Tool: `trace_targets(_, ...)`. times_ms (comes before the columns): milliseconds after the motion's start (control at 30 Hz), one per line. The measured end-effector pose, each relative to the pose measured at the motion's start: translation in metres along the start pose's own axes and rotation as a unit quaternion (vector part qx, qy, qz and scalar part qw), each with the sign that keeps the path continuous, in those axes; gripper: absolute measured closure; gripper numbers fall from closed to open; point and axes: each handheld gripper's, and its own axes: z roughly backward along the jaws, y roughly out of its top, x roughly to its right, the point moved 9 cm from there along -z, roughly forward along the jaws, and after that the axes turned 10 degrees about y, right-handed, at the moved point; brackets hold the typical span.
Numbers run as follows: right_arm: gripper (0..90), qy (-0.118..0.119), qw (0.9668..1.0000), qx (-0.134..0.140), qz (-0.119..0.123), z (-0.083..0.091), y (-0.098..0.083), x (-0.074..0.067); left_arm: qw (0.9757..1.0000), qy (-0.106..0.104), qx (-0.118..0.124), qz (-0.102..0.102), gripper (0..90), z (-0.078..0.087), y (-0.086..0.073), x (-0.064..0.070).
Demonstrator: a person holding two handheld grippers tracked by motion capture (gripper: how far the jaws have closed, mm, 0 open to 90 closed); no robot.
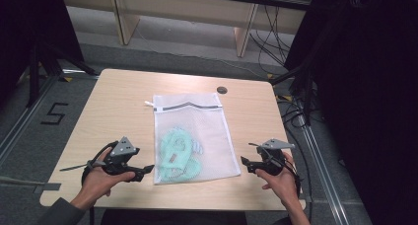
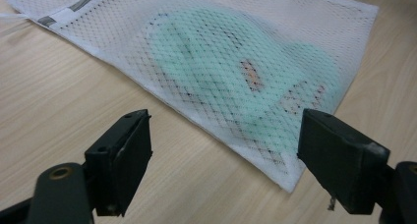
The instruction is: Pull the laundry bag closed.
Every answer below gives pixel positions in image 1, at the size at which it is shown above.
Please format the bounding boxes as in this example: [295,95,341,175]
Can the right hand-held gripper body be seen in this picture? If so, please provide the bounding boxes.
[256,138,296,177]

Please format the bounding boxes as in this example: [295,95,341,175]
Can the white mesh laundry bag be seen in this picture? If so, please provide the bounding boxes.
[143,92,243,186]

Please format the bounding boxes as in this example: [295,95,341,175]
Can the black curtain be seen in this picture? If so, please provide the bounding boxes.
[283,0,418,225]
[0,0,85,103]

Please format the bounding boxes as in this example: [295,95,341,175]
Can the person's right hand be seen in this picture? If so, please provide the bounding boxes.
[255,151,301,208]

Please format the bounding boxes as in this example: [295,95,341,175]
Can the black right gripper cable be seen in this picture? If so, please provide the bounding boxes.
[281,157,314,223]

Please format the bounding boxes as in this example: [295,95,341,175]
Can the black metal stand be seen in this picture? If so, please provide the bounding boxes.
[269,61,317,126]

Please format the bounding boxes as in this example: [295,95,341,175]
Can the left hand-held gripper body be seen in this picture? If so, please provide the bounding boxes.
[101,135,141,177]

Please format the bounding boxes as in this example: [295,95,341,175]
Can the person's left hand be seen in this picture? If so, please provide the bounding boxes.
[78,148,136,208]

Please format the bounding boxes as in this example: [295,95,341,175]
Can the hanging black cable bundle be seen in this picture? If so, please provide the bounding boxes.
[248,4,294,75]

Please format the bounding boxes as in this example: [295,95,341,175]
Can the grey floor cable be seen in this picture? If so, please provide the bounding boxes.
[0,175,45,188]

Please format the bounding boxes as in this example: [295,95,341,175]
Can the mint green garment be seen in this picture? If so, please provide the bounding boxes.
[157,126,205,182]

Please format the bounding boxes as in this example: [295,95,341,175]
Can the person's dark lap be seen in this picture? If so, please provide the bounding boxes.
[100,208,248,225]

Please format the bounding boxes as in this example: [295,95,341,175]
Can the black tripod stand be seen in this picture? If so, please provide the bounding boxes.
[25,41,100,109]

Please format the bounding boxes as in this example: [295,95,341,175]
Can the black floor cables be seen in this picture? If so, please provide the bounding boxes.
[275,92,314,174]

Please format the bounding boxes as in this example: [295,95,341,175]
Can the grey floor tape strip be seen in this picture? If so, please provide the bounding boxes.
[33,182,62,195]

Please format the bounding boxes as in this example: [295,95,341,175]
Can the metal floor rail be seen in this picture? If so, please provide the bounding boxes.
[295,112,350,225]
[0,76,58,169]

